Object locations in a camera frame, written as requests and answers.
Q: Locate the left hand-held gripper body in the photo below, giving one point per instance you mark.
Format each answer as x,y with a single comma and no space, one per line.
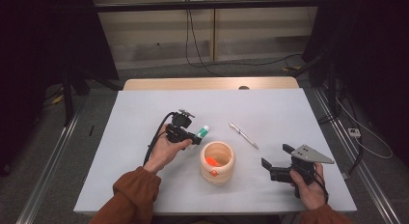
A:
178,129

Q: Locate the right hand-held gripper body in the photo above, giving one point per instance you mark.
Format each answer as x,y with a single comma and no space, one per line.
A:
304,154

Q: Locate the green white glue stick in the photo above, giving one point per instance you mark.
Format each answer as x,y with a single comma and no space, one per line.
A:
203,131

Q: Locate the orange highlighter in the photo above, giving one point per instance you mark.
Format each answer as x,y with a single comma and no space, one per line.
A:
212,161

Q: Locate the silver pen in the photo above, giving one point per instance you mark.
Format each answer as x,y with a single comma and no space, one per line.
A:
243,135

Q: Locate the cream ribbed pen holder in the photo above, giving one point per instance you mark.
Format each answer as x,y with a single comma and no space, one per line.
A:
218,175

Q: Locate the person's left hand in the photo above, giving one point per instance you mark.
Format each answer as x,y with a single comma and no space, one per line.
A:
164,153

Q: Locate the person's right hand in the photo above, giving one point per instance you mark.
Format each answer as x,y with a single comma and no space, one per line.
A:
308,193

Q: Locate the wooden table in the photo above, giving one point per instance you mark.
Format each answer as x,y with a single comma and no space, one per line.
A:
193,83

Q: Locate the white table mat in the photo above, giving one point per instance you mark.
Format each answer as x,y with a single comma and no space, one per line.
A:
257,105

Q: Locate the white power adapter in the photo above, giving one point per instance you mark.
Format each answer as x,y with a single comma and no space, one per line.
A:
354,132

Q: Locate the black metal stand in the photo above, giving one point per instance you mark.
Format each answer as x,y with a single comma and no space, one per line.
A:
68,101
331,85

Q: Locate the yellow tape piece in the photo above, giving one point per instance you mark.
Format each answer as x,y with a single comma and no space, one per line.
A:
291,69
58,99

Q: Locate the small black stick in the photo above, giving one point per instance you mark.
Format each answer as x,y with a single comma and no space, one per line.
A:
91,130

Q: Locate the black curtain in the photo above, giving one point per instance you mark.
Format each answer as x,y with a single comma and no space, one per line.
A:
38,56
369,56

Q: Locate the black horizontal bar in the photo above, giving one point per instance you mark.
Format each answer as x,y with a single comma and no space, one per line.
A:
144,6

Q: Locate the aluminium floor rail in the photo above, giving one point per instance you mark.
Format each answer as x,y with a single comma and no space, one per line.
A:
376,191
45,182

